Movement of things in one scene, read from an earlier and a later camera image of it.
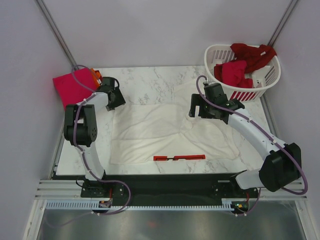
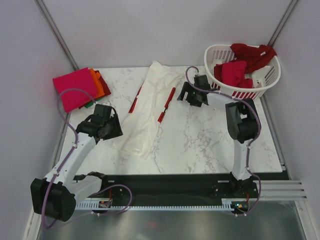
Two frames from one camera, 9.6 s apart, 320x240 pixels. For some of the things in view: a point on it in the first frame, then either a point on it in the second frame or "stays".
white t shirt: (140, 132) -> (138, 133)
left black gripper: (119, 102) -> (117, 131)
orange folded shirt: (97, 75) stays
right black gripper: (197, 100) -> (187, 87)
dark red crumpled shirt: (255, 57) stays
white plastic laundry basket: (264, 75) stays
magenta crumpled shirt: (232, 73) stays
